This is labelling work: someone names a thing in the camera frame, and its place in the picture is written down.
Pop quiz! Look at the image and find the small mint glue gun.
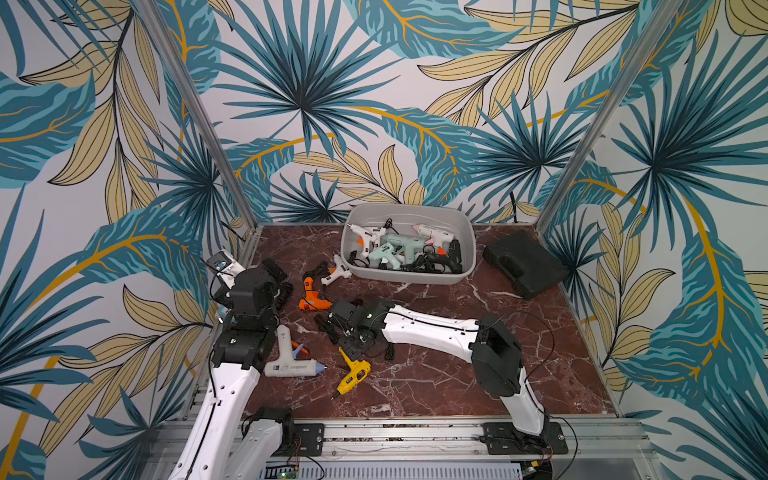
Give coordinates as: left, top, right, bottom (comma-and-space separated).
368, 242, 403, 270

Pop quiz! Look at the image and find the grey plastic storage box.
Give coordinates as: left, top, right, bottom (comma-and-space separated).
336, 204, 476, 285

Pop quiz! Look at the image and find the white pink glue gun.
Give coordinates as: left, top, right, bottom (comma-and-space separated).
412, 224, 455, 248

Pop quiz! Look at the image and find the black tool case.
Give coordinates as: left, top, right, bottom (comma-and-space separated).
483, 231, 568, 300

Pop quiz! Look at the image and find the large white blue glue gun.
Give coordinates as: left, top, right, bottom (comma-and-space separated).
263, 325, 326, 378

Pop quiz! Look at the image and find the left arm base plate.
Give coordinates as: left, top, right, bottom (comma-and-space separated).
272, 423, 325, 457

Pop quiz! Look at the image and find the small white orange glue gun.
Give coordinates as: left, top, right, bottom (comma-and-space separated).
347, 223, 387, 251

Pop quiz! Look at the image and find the large mint glue gun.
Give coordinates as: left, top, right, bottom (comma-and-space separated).
382, 234, 427, 268

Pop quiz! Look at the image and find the yellow black glue gun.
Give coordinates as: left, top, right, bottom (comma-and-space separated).
331, 348, 371, 400

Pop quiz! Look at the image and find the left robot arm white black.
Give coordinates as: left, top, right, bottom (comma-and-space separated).
170, 250, 293, 479

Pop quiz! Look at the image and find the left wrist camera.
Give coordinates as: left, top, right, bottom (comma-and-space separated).
204, 250, 245, 277

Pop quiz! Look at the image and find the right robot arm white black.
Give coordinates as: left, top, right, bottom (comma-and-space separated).
327, 301, 548, 437

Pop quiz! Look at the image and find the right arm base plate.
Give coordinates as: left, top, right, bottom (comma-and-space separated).
478, 421, 569, 457

